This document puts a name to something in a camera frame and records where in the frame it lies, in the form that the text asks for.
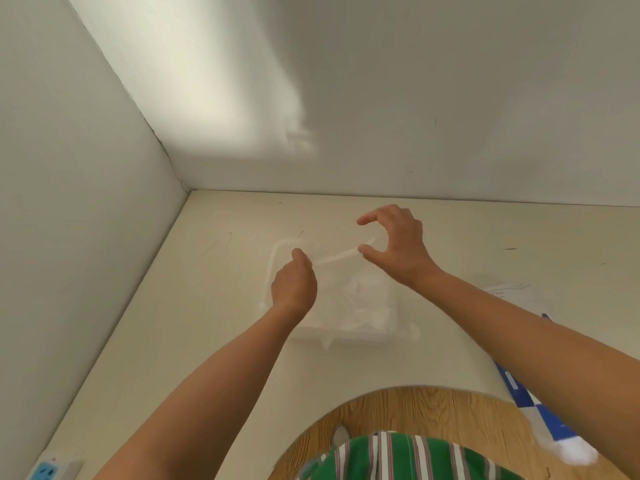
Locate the clear plastic container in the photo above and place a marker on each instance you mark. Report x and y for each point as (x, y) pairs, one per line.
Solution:
(350, 324)

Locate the small grey oval object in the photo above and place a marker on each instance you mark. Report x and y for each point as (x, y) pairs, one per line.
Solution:
(341, 434)

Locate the person's right thumb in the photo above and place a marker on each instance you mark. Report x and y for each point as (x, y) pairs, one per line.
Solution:
(371, 253)

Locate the person's left hand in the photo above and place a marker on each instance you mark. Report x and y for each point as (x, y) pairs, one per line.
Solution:
(295, 289)

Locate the person's left fingers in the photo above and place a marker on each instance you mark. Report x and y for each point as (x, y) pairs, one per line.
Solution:
(301, 256)

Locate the clear plastic lid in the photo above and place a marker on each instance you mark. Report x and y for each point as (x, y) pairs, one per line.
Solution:
(340, 254)

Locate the blue white checkered packet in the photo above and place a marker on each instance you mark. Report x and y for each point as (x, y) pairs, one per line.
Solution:
(555, 424)

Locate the person's left forearm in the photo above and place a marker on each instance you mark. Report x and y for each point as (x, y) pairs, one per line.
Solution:
(210, 394)

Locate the green striped shirt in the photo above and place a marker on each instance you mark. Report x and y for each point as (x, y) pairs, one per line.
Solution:
(400, 457)

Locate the white power strip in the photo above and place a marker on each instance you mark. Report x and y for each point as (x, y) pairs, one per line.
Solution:
(52, 468)

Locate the person's right hand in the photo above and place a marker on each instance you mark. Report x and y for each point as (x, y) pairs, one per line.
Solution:
(406, 247)

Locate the white crumpled tissue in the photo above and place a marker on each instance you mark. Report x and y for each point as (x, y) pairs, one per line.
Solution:
(367, 304)

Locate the person's right forearm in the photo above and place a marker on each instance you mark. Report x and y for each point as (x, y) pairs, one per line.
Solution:
(530, 344)

